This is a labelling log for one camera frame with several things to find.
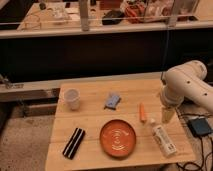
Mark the translucent plastic cup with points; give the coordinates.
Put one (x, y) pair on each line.
(72, 98)

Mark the black power adapter box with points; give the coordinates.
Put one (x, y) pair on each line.
(199, 127)

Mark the metal frame post right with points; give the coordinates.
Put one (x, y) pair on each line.
(174, 13)

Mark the black bag on bench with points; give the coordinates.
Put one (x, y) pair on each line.
(112, 17)

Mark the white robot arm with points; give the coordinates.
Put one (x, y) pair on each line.
(185, 81)

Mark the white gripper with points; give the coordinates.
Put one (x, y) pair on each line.
(167, 114)

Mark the orange tool on bench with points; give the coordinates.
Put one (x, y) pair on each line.
(135, 13)

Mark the orange carrot toy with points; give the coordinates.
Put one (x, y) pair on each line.
(143, 117)

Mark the orange round plate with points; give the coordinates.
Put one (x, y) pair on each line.
(117, 138)

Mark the metal frame post left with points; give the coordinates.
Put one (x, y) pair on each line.
(83, 8)

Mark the metal frame post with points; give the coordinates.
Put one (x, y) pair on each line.
(83, 8)
(174, 13)

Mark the black white striped block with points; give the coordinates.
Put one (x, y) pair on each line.
(74, 143)

